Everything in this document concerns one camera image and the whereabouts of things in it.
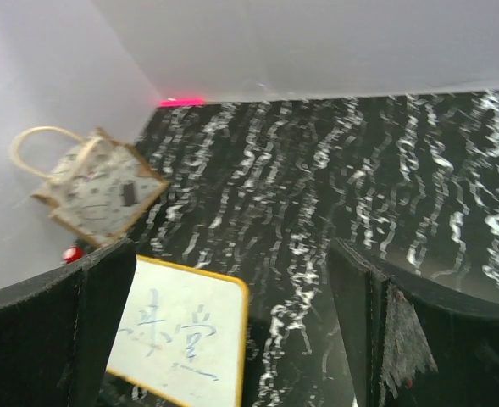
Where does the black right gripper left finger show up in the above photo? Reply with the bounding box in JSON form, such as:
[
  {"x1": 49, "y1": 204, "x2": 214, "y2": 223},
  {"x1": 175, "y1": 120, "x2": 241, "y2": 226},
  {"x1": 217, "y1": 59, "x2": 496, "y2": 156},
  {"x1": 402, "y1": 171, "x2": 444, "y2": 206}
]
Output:
[{"x1": 0, "y1": 239, "x2": 136, "y2": 406}]

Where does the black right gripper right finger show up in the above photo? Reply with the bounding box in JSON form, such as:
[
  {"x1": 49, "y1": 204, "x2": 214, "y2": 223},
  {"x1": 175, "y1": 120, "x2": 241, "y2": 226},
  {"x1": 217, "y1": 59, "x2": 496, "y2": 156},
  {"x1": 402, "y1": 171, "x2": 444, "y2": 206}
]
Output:
[{"x1": 328, "y1": 239, "x2": 499, "y2": 406}]

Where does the printed canvas tote bag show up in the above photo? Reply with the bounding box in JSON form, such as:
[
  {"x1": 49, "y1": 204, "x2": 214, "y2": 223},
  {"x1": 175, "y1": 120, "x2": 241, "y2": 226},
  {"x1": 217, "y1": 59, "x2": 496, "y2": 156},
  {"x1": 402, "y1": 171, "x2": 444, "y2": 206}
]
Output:
[{"x1": 9, "y1": 126, "x2": 169, "y2": 248}]

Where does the red white small object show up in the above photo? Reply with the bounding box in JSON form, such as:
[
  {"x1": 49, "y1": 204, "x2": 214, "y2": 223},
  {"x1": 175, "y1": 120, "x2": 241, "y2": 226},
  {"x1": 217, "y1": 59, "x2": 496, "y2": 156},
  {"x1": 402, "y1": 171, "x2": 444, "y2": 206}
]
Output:
[{"x1": 62, "y1": 246, "x2": 83, "y2": 264}]

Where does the yellow-framed whiteboard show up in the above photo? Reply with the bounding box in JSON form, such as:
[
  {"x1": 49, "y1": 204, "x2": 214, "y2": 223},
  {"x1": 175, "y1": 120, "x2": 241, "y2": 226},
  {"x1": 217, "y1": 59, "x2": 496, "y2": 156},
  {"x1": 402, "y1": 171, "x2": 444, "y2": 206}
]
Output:
[{"x1": 107, "y1": 255, "x2": 249, "y2": 406}]

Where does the red light strip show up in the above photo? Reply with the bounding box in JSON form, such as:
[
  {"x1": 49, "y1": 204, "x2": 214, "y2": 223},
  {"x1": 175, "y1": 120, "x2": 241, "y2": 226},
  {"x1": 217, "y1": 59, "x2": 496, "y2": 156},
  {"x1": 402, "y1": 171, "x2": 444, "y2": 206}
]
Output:
[{"x1": 158, "y1": 98, "x2": 205, "y2": 108}]

